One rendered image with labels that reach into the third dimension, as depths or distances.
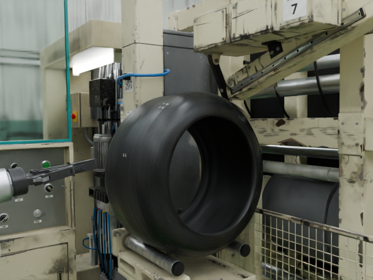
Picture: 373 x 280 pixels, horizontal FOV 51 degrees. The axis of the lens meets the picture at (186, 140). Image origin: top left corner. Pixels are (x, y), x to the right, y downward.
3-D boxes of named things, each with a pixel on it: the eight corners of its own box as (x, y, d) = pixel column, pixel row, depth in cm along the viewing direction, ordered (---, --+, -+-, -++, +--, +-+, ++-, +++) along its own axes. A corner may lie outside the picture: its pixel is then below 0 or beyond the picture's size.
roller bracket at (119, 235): (111, 254, 147) (111, 229, 146) (197, 235, 169) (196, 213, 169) (115, 257, 144) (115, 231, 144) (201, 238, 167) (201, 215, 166)
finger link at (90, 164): (70, 164, 112) (71, 164, 111) (94, 158, 116) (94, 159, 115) (72, 174, 112) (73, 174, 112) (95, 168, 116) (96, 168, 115)
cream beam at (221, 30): (191, 53, 162) (191, 17, 162) (237, 57, 176) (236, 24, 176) (312, 21, 112) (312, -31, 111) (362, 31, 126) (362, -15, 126)
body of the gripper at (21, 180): (9, 171, 99) (46, 163, 104) (4, 168, 106) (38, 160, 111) (15, 199, 100) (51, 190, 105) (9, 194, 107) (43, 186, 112)
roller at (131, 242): (121, 238, 146) (131, 232, 149) (125, 249, 147) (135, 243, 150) (170, 266, 118) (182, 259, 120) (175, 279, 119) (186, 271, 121)
